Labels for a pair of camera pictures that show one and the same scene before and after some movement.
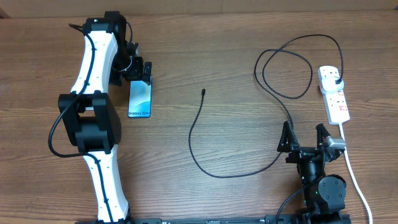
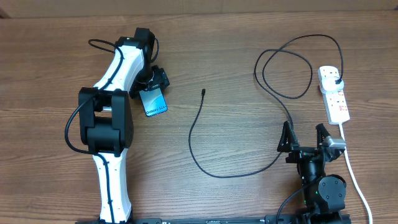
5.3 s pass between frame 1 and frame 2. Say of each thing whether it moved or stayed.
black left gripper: moved
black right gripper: stayed
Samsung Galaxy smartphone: moved
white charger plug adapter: stayed
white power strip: stayed
